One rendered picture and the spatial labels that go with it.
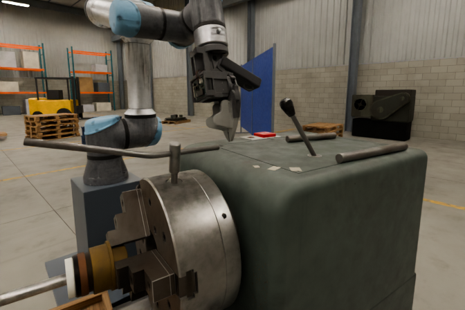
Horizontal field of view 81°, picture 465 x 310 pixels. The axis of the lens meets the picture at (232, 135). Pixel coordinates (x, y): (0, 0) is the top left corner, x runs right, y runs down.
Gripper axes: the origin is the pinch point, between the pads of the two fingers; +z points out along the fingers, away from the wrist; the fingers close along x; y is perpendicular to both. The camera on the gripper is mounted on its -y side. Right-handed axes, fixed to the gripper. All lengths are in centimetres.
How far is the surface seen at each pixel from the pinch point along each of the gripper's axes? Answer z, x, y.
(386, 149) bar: 8.6, 14.0, -37.5
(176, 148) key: 1.5, 2.2, 14.5
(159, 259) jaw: 21.8, -0.9, 19.6
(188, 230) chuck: 16.3, 5.8, 15.8
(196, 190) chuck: 10.3, 1.4, 11.2
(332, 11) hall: -463, -541, -875
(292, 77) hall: -276, -754, -838
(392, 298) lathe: 51, 6, -42
